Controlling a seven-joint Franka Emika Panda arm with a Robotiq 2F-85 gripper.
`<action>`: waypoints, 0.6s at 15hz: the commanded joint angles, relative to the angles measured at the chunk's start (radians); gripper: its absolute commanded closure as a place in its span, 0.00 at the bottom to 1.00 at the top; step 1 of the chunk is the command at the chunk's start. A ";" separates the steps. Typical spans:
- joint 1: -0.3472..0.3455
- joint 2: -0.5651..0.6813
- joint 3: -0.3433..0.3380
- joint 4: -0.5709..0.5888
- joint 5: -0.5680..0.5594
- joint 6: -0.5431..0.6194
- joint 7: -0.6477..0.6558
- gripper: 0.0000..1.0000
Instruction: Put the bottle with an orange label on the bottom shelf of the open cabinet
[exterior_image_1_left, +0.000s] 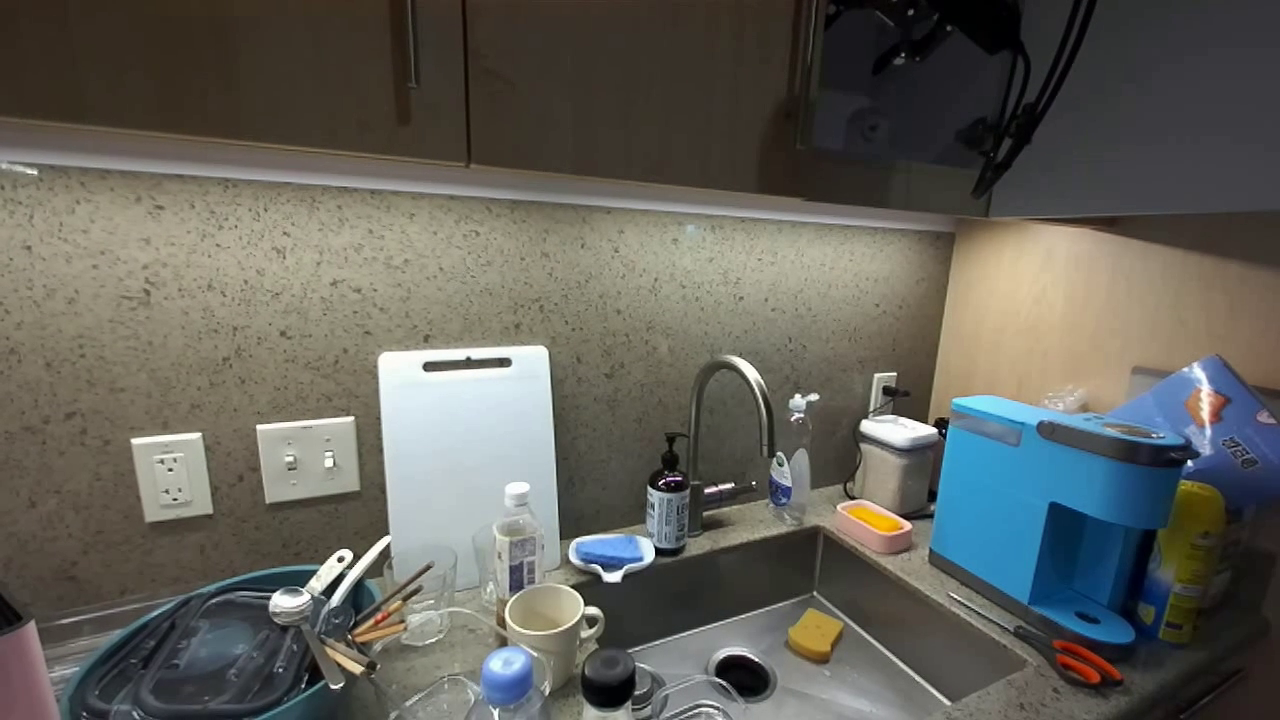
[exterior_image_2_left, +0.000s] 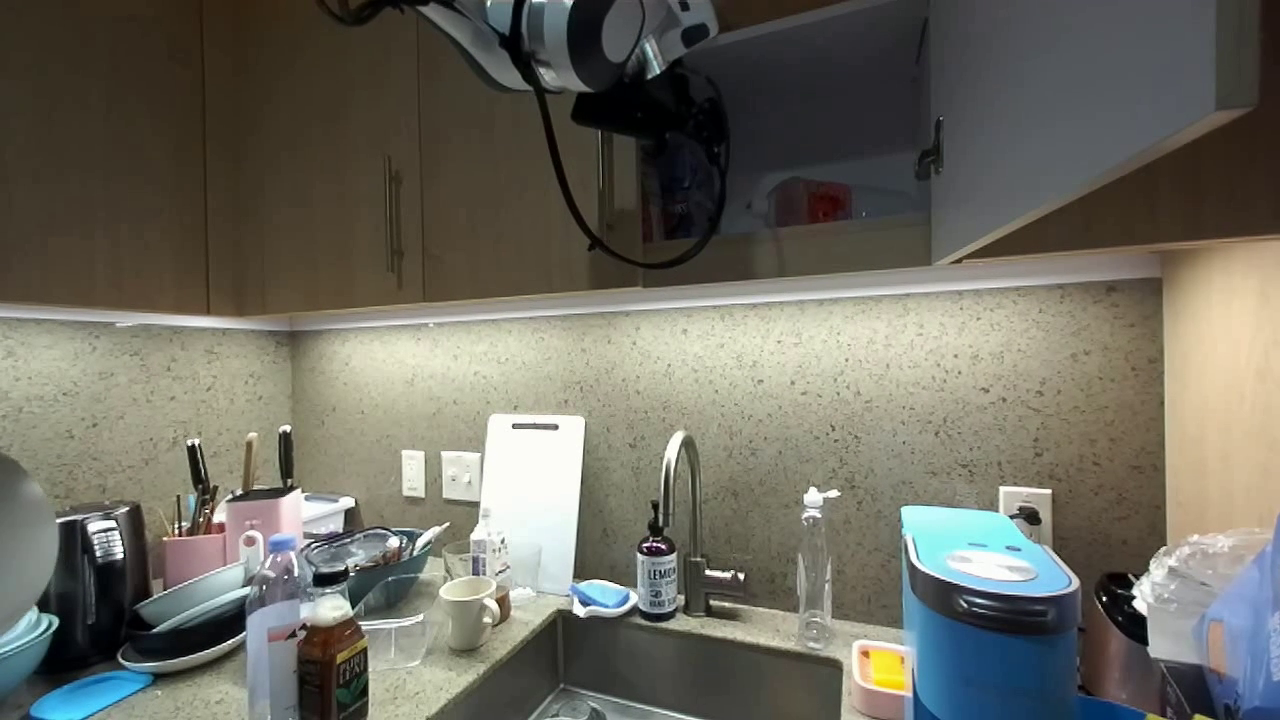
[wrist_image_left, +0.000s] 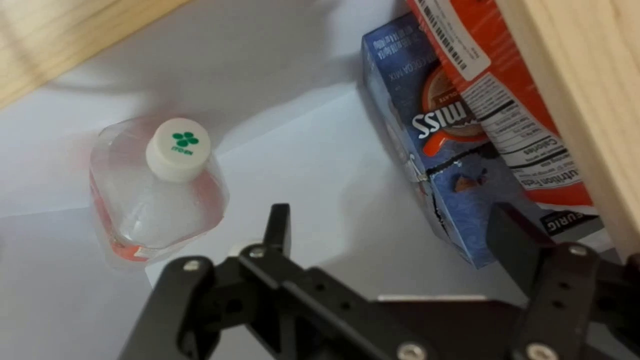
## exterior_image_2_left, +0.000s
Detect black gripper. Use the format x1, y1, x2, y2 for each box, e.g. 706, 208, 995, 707
650, 61, 735, 242

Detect clear bottle with orange label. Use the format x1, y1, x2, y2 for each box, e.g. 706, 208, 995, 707
743, 165, 863, 242

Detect dark soap pump bottle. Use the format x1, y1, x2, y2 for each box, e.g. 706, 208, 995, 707
633, 500, 682, 630

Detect grey open cabinet door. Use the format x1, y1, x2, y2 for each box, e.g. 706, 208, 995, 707
928, 0, 1265, 268

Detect clear spray bottle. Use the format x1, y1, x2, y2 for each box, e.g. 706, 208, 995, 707
790, 485, 844, 651

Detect small clear bottle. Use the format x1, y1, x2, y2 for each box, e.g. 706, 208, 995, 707
469, 507, 512, 594

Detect brown sauce bottle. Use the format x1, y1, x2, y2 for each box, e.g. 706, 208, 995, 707
291, 594, 372, 720

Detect clear water bottle blue cap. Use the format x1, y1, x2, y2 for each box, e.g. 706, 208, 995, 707
243, 534, 315, 720

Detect steel kitchen faucet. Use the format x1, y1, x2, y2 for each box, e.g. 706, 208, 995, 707
656, 423, 752, 623

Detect white cutting board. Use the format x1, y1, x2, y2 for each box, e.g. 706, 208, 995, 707
474, 411, 589, 597

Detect blue sponge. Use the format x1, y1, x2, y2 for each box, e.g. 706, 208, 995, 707
572, 578, 640, 623

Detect white outlet with black plug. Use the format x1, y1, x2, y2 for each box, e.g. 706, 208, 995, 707
995, 485, 1054, 549

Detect steel sink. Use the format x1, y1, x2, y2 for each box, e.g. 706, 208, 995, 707
432, 603, 854, 720

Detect white mug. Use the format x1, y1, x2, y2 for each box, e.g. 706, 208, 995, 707
434, 573, 512, 657

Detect blue coffee machine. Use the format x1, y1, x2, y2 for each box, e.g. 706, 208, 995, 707
896, 500, 1085, 720

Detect clear plastic cup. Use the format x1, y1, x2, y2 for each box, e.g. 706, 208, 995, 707
356, 612, 432, 671

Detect pink knife block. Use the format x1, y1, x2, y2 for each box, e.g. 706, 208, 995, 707
224, 485, 308, 570

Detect pink utensil container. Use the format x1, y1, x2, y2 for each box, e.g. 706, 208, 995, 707
161, 529, 230, 594

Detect clear plastic bag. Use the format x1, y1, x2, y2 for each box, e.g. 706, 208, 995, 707
1132, 523, 1276, 671

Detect black frying pan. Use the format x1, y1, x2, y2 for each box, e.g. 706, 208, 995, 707
117, 566, 254, 678

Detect black toaster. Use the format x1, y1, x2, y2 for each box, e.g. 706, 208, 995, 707
44, 500, 152, 671

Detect blue plastic bag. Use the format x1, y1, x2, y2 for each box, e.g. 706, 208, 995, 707
1194, 523, 1280, 720

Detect grey round plate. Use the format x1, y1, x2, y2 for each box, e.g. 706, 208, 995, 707
0, 452, 63, 634

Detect blue plastic lid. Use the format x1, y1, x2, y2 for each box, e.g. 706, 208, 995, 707
28, 667, 156, 720

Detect teal bowl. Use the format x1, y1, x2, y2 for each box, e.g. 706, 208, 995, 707
0, 603, 63, 696

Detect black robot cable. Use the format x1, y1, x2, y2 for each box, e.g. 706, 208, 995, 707
315, 0, 735, 275

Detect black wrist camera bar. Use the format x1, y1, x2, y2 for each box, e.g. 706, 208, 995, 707
572, 90, 672, 142

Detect open wooden wall cabinet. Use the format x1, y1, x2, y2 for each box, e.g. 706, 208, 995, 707
637, 0, 937, 289

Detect steel cabinet handle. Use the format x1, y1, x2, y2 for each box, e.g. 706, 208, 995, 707
383, 157, 406, 301

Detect white wall outlet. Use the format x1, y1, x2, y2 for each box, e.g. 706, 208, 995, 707
439, 450, 482, 507

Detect closed wooden wall cabinets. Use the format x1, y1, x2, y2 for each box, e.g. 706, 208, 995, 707
0, 0, 643, 320

